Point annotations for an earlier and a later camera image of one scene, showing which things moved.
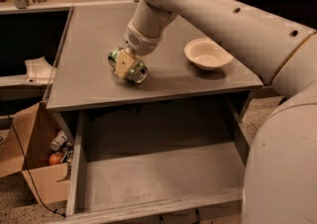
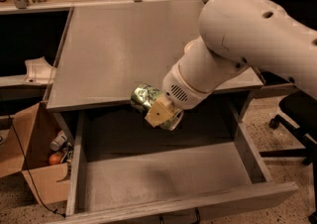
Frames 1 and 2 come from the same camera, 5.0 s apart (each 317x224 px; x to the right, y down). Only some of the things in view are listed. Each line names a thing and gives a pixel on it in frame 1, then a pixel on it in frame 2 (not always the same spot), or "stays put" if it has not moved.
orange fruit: [55, 159] stays put
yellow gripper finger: [124, 62] to [159, 111]
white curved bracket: [40, 70] stays put
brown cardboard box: [25, 145] stays put
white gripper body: [141, 43] to [175, 86]
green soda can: [138, 71] to [142, 97]
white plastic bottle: [60, 140] stays put
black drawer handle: [197, 212] stays put
